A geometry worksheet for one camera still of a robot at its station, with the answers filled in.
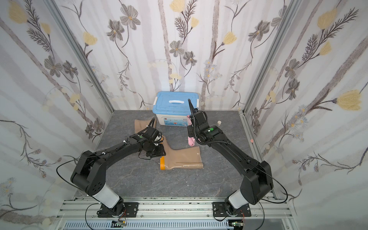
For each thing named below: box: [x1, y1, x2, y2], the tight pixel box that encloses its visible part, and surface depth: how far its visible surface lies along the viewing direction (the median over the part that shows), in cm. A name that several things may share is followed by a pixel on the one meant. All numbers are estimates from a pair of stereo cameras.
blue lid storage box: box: [152, 91, 200, 127], surface depth 105 cm
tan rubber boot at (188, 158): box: [160, 135, 204, 171], surface depth 90 cm
